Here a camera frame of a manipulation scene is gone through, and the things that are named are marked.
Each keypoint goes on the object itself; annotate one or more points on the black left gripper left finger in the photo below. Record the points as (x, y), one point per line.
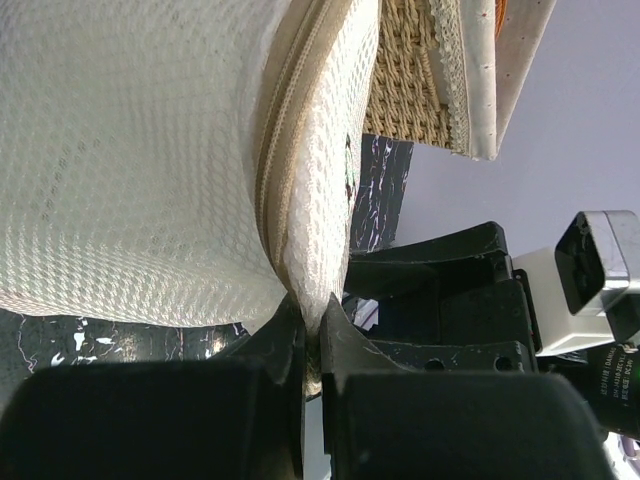
(236, 415)

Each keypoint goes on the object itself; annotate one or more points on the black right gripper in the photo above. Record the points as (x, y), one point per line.
(450, 303)

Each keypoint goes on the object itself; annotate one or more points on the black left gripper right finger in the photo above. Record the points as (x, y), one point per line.
(382, 421)

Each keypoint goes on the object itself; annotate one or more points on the white mesh laundry bag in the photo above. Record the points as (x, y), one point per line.
(181, 163)

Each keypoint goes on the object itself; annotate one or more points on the wicker basket with liner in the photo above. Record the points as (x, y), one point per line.
(443, 79)

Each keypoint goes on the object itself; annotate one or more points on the orange cloth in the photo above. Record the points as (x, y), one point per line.
(500, 15)

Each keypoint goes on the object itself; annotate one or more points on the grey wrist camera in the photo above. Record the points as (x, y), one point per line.
(585, 290)

